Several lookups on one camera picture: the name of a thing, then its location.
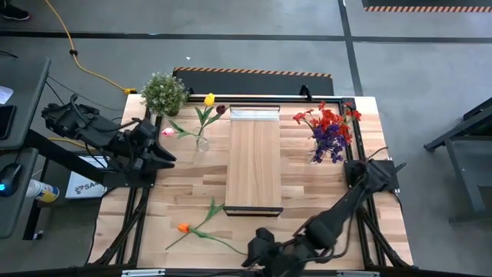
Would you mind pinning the black aluminium table frame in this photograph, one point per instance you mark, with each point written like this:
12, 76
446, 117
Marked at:
269, 99

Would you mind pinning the pink artificial tulip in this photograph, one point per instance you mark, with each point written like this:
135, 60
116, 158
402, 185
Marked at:
168, 132

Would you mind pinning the yellow artificial tulip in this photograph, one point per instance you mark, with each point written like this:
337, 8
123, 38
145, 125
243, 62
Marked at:
209, 99

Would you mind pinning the orange artificial tulip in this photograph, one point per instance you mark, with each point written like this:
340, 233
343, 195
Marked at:
183, 227

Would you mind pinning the black smartphone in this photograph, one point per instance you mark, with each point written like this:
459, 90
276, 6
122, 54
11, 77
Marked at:
5, 121

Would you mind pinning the maroon artificial tulip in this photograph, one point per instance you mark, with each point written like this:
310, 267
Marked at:
221, 109

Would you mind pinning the dark metal bench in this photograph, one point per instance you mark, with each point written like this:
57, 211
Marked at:
473, 184

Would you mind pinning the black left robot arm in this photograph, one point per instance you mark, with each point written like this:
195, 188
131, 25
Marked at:
88, 129

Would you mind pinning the person's shoe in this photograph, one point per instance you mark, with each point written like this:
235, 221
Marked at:
13, 13

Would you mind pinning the white yellow spray bottle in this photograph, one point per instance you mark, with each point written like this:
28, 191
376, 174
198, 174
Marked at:
42, 191

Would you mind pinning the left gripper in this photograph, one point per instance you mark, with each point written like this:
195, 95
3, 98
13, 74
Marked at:
141, 146

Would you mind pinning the black diagonal beam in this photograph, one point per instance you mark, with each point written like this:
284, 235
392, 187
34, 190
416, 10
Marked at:
57, 154

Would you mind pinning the clear glass vase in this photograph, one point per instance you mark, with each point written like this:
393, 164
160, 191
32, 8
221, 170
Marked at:
313, 155
201, 143

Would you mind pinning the black front crossbeam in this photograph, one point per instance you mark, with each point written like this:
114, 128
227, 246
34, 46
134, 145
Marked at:
192, 274

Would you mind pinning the white paper sheet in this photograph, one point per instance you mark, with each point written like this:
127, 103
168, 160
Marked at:
4, 94

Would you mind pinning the black mat orange striped edge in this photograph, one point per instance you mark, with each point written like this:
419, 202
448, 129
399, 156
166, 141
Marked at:
250, 82
423, 4

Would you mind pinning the black desk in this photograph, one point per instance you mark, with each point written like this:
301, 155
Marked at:
27, 84
15, 215

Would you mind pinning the white printed cardboard box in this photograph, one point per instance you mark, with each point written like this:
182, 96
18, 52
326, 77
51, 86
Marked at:
84, 188

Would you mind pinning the silver metal bracket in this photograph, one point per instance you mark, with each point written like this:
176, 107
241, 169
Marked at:
142, 273
357, 274

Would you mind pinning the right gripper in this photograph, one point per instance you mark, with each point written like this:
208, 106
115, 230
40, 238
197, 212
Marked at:
286, 259

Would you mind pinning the black computer mouse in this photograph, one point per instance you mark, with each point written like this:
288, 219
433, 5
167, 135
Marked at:
9, 179

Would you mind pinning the purple artificial flower bunch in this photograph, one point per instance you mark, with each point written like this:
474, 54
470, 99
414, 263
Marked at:
328, 144

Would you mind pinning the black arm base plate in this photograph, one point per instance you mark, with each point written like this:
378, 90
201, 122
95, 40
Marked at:
123, 183
390, 169

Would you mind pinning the potted green plant white blossoms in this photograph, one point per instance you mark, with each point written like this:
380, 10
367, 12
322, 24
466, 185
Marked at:
164, 94

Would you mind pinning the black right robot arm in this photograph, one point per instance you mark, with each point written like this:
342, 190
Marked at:
346, 207

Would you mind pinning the red artificial tulip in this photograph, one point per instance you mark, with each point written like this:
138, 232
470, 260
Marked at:
213, 209

